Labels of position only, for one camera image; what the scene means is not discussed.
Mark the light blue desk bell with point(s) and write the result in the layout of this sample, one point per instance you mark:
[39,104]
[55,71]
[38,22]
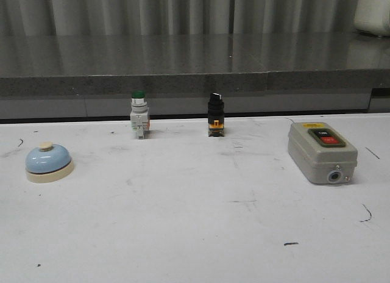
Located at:
[48,162]

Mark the grey stone counter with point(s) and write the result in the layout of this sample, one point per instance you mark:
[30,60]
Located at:
[92,77]

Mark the white object on counter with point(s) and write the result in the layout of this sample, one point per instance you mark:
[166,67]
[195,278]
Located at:
[372,17]

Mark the black selector switch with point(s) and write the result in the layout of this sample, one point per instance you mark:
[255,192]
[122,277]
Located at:
[215,115]

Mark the green pushbutton switch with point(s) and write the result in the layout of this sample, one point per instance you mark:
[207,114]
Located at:
[139,116]

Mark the grey on-off switch box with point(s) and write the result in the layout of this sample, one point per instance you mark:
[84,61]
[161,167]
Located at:
[322,154]

